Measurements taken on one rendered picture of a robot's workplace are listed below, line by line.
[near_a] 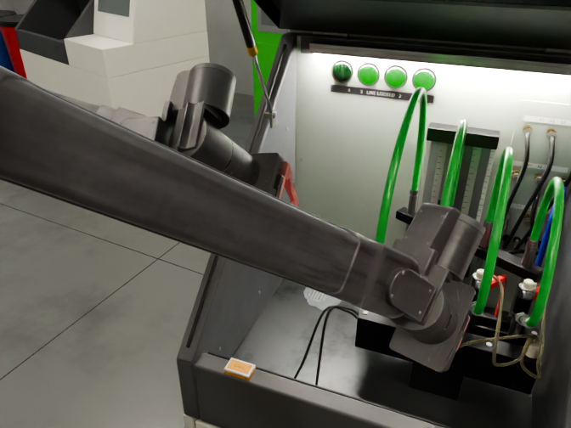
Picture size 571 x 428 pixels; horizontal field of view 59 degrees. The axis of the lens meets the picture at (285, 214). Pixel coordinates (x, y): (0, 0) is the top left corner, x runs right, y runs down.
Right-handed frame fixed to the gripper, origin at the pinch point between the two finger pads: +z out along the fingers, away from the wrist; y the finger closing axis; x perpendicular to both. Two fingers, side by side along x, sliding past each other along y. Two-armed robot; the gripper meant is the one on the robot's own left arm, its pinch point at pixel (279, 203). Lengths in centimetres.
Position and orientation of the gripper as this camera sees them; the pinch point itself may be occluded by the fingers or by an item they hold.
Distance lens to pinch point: 71.9
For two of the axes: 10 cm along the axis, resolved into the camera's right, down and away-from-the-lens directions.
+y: -8.2, -0.4, 5.7
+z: 5.2, 3.7, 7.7
